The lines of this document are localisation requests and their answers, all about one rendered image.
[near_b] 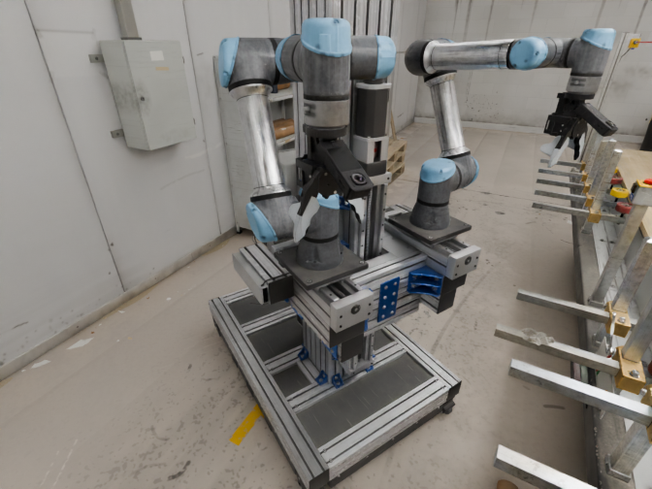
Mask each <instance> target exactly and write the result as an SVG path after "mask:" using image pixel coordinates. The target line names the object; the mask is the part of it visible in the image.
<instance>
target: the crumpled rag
mask: <svg viewBox="0 0 652 489"><path fill-rule="evenodd" d="M522 333H524V334H525V336H524V337H523V339H524V340H527V342H533V343H535V344H537V345H540V344H542V343H543V344H550V343H554V339H553V338H552V337H551V336H547V335H546V334H545V333H543V332H537V331H535V330H534V329H532V328H525V329H523V330H522Z"/></svg>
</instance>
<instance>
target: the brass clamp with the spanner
mask: <svg viewBox="0 0 652 489"><path fill-rule="evenodd" d="M623 346H624V345H620V346H617V347H615V348H616V353H615V355H614V356H613V357H612V360H615V361H618V362H619V367H620V370H619V372H618V373H617V375H616V376H614V378H615V385H616V388H619V389H622V390H625V391H628V392H630V393H633V394H636V395H638V394H639V391H640V389H642V388H643V387H644V385H645V384H646V380H645V376H644V372H643V368H642V365H641V361H639V362H635V361H631V360H628V359H625V358H623V354H622V348H623ZM631 370H636V371H638V372H639V373H640V375H639V378H635V377H632V376H631V375H630V374H629V372H630V371H631Z"/></svg>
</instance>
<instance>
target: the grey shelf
mask: <svg viewBox="0 0 652 489"><path fill-rule="evenodd" d="M212 57H213V64H214V70H215V77H216V85H217V92H218V99H219V107H220V113H221V120H222V127H223V135H224V142H225V148H226V156H227V163H228V170H229V177H230V184H231V191H232V198H233V206H234V213H235V219H236V226H237V234H241V233H242V232H243V231H242V230H240V227H242V228H245V229H249V230H252V229H251V227H250V224H249V221H248V218H247V215H246V209H245V206H246V204H248V203H250V197H249V196H250V195H251V193H252V192H253V189H254V188H253V183H252V178H251V173H250V169H249V164H248V159H247V154H246V149H245V139H244V134H243V129H242V125H241V120H240V115H239V110H238V105H237V101H236V100H235V99H233V98H232V97H231V96H230V95H229V90H228V87H227V88H225V87H222V86H221V84H220V80H219V72H218V66H217V65H218V55H213V56H212ZM277 92H278V93H271V94H270V95H269V103H270V108H271V114H272V119H273V120H277V119H280V118H284V117H285V119H288V118H292V119H293V120H294V106H293V82H291V83H290V86H289V87H288V88H285V89H281V90H278V91H277ZM283 99H284V104H283ZM291 148H295V134H292V135H289V136H286V137H284V138H281V139H278V140H277V150H286V149H291ZM232 175H233V176H232ZM234 189H235V190H234ZM239 224H240V226H239Z"/></svg>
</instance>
